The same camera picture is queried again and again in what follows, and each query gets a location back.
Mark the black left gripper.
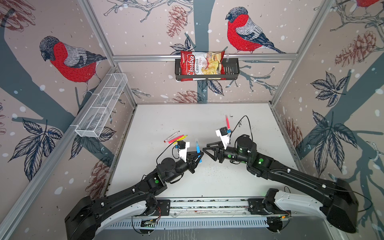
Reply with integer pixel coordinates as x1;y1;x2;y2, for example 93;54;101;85
165;150;204;184

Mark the blue highlighter pen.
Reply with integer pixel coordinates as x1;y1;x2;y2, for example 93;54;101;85
195;139;202;163

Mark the pink-red highlighter pen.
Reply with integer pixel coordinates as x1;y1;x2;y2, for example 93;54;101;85
225;115;231;133

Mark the yellow highlighter pen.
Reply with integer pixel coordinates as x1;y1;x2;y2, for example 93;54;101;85
174;135;188;144

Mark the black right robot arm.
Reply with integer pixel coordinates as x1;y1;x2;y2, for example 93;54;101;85
203;135;359;234

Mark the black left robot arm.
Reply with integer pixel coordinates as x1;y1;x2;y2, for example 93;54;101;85
65;152;204;240

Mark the pink highlighter pen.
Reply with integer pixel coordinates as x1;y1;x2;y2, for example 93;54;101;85
168;135;184;144

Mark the white marker pen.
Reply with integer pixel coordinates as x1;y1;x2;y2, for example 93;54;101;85
164;131;180;143

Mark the red cassava chips bag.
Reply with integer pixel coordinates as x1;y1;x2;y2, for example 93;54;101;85
180;51;225;82

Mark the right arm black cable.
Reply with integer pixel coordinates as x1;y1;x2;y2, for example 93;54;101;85
230;115;253;137

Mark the aluminium mounting rail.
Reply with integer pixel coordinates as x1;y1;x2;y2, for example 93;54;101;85
85;196;335;219

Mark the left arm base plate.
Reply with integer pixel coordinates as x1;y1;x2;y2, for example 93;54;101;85
141;199;171;217

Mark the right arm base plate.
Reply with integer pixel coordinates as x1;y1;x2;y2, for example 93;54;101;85
248;198;291;216

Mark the black wire basket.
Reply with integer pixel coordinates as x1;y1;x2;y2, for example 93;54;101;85
175;59;240;82

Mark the white mesh wall tray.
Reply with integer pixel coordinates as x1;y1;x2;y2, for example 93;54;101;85
75;73;128;138

